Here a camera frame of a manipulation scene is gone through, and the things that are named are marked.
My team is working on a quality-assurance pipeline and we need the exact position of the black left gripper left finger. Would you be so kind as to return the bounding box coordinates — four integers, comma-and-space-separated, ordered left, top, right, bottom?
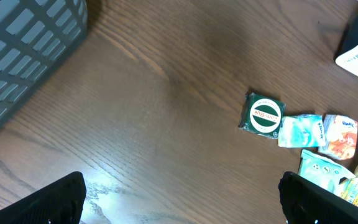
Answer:
0, 171, 86, 224

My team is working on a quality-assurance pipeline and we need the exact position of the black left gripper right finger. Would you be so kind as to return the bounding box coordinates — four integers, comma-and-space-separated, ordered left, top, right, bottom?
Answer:
278, 171, 358, 224

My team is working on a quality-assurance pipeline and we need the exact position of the teal long snack packet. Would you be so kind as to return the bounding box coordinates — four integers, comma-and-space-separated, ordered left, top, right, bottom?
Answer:
298, 149, 355, 194

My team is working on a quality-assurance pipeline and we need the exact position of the teal small tissue pack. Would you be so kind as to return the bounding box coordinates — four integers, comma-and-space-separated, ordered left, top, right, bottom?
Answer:
278, 114, 326, 148

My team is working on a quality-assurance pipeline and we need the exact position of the orange small tissue pack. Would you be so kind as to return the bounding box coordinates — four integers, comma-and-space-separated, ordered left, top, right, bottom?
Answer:
318, 114, 358, 161

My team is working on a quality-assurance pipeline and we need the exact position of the green round-logo box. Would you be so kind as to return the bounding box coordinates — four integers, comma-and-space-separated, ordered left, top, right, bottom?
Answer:
239, 93, 286, 139

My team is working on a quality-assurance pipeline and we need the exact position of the grey plastic mesh basket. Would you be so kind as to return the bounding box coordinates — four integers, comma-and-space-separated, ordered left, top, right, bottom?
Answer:
0, 0, 88, 128

